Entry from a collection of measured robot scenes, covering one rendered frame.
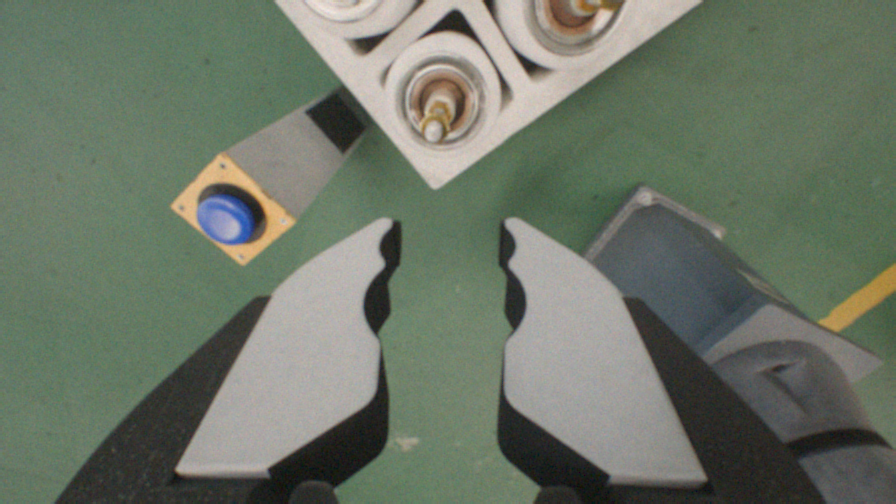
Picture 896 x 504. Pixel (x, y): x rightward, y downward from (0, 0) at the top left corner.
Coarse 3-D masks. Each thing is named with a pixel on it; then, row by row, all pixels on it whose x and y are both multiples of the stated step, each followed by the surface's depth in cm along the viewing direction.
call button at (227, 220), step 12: (204, 204) 26; (216, 204) 26; (228, 204) 26; (240, 204) 27; (204, 216) 27; (216, 216) 27; (228, 216) 27; (240, 216) 27; (252, 216) 29; (204, 228) 28; (216, 228) 27; (228, 228) 27; (240, 228) 27; (252, 228) 28; (216, 240) 28; (228, 240) 28; (240, 240) 28
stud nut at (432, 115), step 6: (432, 114) 22; (438, 114) 23; (444, 114) 23; (426, 120) 23; (432, 120) 23; (438, 120) 23; (444, 120) 23; (420, 126) 23; (426, 126) 23; (444, 126) 23; (444, 132) 23; (444, 138) 23
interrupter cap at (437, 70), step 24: (408, 72) 28; (432, 72) 28; (456, 72) 28; (408, 96) 29; (456, 96) 30; (480, 96) 29; (408, 120) 30; (456, 120) 30; (480, 120) 30; (432, 144) 31; (456, 144) 31
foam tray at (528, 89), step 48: (288, 0) 32; (432, 0) 32; (480, 0) 32; (672, 0) 31; (336, 48) 34; (384, 48) 34; (624, 48) 33; (384, 96) 36; (528, 96) 36; (480, 144) 39
